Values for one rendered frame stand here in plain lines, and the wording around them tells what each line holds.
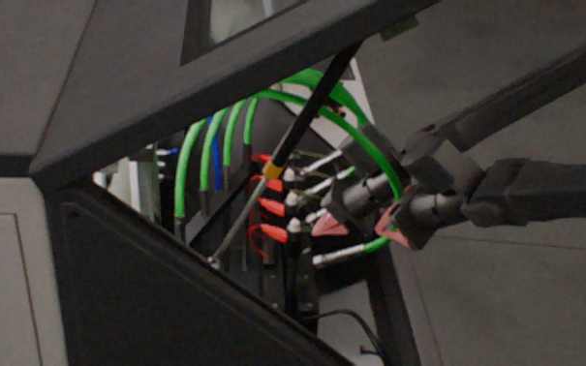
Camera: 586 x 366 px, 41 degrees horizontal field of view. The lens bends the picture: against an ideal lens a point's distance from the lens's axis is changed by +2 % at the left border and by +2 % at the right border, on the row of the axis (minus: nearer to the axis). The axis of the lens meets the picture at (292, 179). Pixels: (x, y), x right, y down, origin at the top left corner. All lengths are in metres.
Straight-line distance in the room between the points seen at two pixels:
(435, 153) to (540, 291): 2.15
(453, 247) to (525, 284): 0.31
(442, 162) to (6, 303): 0.57
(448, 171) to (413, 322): 0.51
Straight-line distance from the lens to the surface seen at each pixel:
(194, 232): 1.38
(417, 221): 1.11
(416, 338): 1.44
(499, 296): 3.05
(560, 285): 3.19
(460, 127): 1.24
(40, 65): 1.06
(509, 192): 0.97
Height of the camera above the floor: 1.95
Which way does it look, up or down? 34 degrees down
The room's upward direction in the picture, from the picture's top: 3 degrees clockwise
